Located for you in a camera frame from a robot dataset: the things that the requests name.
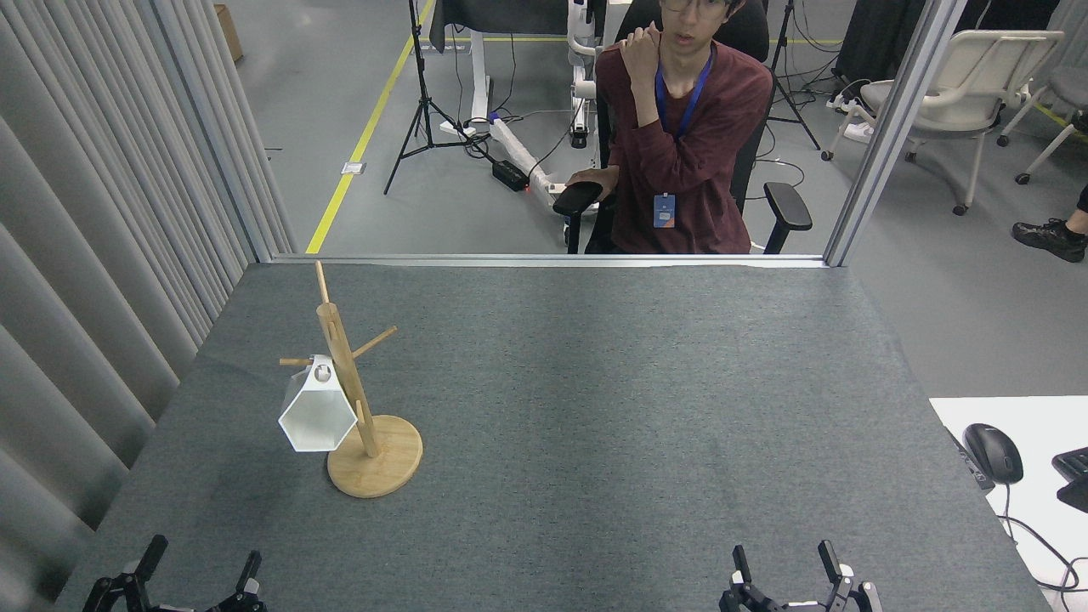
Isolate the black mouse cable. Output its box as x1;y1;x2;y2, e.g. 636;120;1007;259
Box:
1001;483;1088;593

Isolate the white power strip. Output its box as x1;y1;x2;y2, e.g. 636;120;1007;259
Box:
829;96;876;143

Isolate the white desk frame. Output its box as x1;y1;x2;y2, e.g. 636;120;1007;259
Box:
439;30;572;198

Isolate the black keyboard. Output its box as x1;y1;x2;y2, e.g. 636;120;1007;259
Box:
1051;447;1088;514

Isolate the black tripod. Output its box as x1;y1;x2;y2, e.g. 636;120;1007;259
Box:
763;0;823;151
383;0;498;196

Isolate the person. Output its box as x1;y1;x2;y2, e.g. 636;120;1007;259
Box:
567;0;774;255

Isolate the white wheeled stand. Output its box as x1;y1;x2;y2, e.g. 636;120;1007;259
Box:
561;0;615;150

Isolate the person's black shoe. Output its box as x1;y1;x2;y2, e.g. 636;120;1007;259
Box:
1011;183;1088;264

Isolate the white office chair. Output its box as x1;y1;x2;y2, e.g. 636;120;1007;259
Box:
837;30;1065;216

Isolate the black office chair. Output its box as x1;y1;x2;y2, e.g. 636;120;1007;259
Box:
553;0;814;255

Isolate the cardboard box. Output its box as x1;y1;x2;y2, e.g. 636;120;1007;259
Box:
212;3;246;63

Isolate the black hanging cloth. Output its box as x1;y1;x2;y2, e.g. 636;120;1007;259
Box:
837;0;932;83

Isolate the wooden cup rack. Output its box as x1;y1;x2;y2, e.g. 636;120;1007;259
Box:
279;260;424;499

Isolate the white side table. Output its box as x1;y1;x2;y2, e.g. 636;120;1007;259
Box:
928;395;1088;612

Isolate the person's left hand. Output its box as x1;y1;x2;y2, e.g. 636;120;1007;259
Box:
618;24;662;82

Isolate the grey office chair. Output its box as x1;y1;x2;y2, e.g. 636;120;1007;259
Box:
997;0;1088;185

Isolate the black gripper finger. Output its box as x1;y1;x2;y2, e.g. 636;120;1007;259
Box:
719;545;779;612
819;540;883;612
207;551;268;612
82;535;168;612

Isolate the grey pleated curtain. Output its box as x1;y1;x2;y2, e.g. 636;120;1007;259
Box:
0;0;298;612

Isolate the blue lanyard with badge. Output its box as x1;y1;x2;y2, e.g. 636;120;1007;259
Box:
652;47;713;230

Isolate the white hexagonal cup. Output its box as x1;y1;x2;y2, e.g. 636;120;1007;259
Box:
278;354;359;453

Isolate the black desk top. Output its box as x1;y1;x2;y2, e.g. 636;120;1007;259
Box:
429;0;570;54

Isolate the black slim device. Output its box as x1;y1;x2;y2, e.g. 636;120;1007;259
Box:
946;428;996;493

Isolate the black computer mouse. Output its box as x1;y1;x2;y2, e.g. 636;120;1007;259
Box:
963;422;1025;486

